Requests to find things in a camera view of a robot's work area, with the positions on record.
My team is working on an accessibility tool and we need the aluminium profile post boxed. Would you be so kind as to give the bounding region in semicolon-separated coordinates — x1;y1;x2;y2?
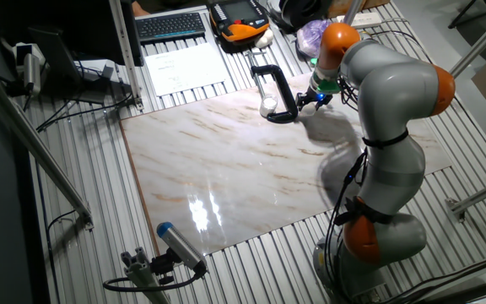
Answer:
107;0;145;113

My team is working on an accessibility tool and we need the translucent purple plastic bag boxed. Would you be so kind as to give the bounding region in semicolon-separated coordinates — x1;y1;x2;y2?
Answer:
295;19;332;59

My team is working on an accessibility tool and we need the orange and black teach pendant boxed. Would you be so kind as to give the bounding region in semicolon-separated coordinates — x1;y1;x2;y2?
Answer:
208;0;272;47

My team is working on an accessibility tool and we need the black table cable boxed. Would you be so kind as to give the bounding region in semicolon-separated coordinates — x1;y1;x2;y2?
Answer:
35;90;137;133

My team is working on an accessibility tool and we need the bare human hand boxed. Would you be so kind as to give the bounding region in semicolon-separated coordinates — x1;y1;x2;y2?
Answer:
131;0;151;18

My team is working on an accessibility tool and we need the small white rounded object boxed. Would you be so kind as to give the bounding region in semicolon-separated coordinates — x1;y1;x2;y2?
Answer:
254;28;275;50

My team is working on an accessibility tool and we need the black camera clamp mount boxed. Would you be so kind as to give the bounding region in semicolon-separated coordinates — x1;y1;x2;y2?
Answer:
149;248;177;286

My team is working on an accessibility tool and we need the black computer keyboard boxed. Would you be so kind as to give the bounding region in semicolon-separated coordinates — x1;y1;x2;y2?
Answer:
134;11;208;44

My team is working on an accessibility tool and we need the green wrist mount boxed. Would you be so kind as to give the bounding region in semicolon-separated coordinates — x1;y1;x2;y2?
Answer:
309;57;343;95

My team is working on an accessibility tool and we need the aluminium profile bar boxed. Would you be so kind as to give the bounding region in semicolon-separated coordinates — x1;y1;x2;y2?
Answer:
0;58;95;231
448;3;486;80
445;172;486;223

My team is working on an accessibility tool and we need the black camera cable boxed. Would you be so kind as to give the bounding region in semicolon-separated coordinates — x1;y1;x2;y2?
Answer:
102;269;207;293

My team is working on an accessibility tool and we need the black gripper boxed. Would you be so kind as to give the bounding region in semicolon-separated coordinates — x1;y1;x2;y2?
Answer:
295;87;334;111

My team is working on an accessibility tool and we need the white power strip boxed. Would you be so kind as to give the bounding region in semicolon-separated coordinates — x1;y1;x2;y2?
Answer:
335;11;383;30

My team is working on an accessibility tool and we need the grey electronics box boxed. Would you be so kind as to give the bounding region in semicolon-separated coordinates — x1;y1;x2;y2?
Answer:
73;58;120;84

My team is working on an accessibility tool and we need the grey metal pole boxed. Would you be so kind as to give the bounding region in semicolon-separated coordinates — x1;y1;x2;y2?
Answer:
342;0;367;26

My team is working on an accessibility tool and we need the black C-clamp with steel screw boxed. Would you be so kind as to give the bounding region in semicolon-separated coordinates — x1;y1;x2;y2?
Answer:
242;49;300;125

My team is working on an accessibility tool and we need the short aluminium profile stub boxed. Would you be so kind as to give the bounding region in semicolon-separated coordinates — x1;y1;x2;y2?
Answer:
120;247;172;304

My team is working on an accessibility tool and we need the dark grey tilted panel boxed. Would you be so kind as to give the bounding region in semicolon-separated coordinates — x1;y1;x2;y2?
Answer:
27;25;82;84

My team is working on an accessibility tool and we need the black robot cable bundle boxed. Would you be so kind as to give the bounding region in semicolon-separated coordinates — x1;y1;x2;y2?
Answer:
322;73;373;301

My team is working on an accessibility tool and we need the white paper sheet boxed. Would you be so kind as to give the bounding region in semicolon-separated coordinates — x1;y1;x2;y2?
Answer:
144;41;230;97

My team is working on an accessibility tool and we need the marble pattern board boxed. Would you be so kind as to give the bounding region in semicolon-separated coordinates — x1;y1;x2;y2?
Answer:
119;71;453;257

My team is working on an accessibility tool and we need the grey camera on white mount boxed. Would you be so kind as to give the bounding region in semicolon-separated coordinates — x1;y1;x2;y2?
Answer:
13;41;46;97

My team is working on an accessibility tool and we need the black computer monitor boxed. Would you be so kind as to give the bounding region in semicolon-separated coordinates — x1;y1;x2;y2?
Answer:
63;0;145;68

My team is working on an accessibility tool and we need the dark metal beam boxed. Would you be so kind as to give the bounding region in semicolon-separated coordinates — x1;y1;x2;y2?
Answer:
411;277;486;304

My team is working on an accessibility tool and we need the grey camera with blue cap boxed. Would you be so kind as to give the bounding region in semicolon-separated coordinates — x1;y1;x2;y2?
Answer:
156;221;208;274

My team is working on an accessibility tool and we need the brown cardboard box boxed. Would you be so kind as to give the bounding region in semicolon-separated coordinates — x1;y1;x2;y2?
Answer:
327;0;392;19

